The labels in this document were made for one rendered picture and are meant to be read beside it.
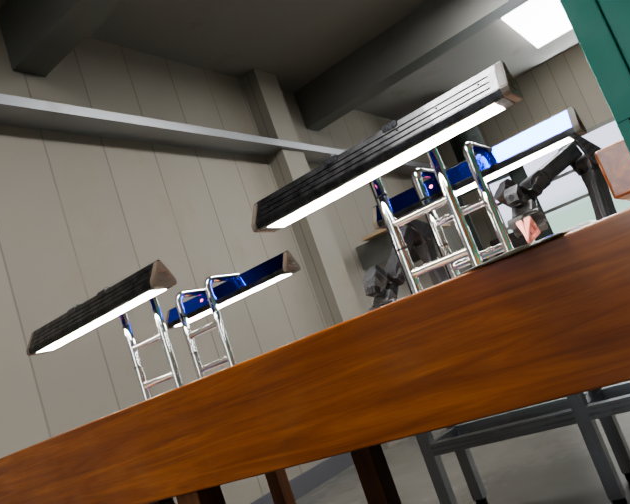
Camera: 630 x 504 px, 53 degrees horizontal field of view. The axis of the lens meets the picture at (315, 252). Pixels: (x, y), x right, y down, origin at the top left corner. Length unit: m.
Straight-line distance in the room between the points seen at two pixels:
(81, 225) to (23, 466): 2.26
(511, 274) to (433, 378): 0.18
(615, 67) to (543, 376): 0.37
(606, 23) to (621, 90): 0.07
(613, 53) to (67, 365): 3.02
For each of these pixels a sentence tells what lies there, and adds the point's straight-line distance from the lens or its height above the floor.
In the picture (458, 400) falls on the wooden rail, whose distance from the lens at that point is 0.89.
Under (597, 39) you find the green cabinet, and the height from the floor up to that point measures 0.93.
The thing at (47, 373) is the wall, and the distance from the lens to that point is 3.35.
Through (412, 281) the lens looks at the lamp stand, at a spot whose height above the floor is 0.82.
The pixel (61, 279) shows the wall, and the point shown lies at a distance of 3.55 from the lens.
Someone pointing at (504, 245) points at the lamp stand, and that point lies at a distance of 1.59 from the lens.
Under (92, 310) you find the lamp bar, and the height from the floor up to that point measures 1.07.
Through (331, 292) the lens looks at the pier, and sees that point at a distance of 4.94.
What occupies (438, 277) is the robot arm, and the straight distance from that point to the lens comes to 2.36.
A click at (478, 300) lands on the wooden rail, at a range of 0.86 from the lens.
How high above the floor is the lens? 0.71
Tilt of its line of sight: 10 degrees up
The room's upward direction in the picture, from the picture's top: 20 degrees counter-clockwise
